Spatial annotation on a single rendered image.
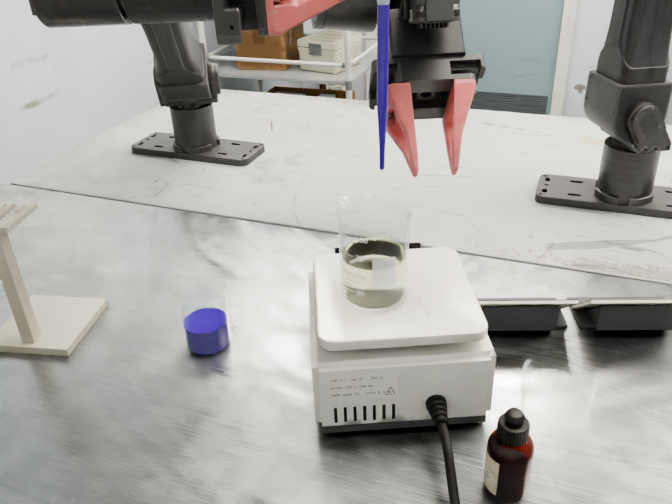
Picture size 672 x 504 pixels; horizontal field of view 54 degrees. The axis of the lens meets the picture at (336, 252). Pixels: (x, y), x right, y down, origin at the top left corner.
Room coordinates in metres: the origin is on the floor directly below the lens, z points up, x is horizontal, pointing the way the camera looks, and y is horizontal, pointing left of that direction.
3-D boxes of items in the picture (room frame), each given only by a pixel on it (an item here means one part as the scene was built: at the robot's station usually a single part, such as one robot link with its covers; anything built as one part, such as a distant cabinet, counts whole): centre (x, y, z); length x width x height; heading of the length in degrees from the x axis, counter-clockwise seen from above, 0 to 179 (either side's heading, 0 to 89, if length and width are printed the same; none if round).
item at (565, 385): (0.39, -0.17, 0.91); 0.06 x 0.06 x 0.02
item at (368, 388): (0.44, -0.04, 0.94); 0.22 x 0.13 x 0.08; 2
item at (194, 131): (0.95, 0.20, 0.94); 0.20 x 0.07 x 0.08; 67
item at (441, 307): (0.42, -0.04, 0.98); 0.12 x 0.12 x 0.01; 2
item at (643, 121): (0.72, -0.34, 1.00); 0.09 x 0.06 x 0.06; 8
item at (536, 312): (0.49, -0.16, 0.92); 0.09 x 0.06 x 0.04; 86
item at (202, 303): (0.48, 0.12, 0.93); 0.04 x 0.04 x 0.06
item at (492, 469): (0.30, -0.11, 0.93); 0.03 x 0.03 x 0.07
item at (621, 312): (0.48, -0.26, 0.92); 0.09 x 0.06 x 0.04; 86
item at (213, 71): (0.94, 0.20, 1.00); 0.09 x 0.06 x 0.06; 96
